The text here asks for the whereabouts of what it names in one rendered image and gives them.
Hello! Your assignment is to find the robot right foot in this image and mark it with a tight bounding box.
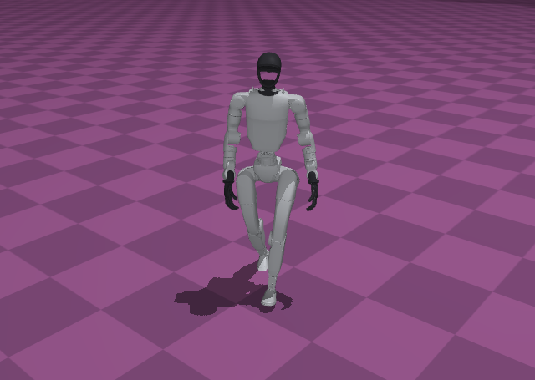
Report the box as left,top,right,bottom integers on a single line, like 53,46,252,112
257,250,269,271

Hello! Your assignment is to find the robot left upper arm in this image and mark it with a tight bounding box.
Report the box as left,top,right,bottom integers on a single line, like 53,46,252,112
288,94,311,146

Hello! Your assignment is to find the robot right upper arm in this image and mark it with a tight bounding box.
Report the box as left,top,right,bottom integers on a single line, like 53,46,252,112
227,92,248,144

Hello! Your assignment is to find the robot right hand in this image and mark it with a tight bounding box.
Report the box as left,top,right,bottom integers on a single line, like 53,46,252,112
222,170,239,210

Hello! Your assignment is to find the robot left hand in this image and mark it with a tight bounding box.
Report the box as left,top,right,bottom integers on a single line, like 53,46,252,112
306,171,319,210

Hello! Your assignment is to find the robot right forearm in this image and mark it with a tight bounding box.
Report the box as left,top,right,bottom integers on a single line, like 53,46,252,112
222,131,237,180

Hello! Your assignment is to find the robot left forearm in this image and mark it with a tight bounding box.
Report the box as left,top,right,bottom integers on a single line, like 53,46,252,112
303,132,318,179

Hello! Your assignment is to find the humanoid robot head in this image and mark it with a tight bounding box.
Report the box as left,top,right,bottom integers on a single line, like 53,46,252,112
257,53,282,96

